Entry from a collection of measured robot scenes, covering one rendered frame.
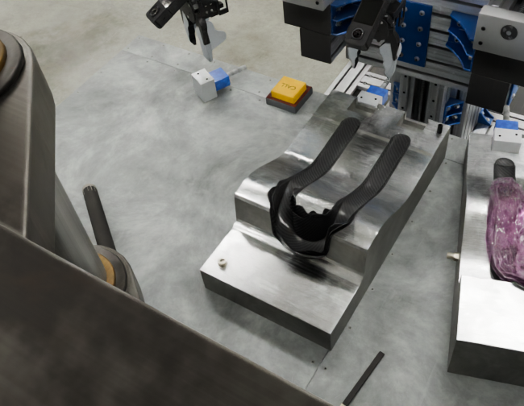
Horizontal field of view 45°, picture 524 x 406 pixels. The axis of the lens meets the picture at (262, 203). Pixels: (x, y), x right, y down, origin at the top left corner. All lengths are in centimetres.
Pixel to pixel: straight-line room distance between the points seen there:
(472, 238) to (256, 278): 37
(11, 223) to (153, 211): 98
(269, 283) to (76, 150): 61
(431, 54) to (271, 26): 158
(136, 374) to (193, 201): 105
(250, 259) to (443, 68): 80
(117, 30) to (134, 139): 190
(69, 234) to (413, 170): 80
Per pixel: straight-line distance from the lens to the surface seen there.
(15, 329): 29
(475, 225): 113
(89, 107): 159
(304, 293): 107
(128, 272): 61
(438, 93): 190
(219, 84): 151
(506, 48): 144
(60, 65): 321
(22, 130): 38
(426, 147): 124
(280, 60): 293
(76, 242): 54
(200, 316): 114
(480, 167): 127
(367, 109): 135
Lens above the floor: 177
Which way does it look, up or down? 50 degrees down
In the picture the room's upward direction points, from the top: 9 degrees counter-clockwise
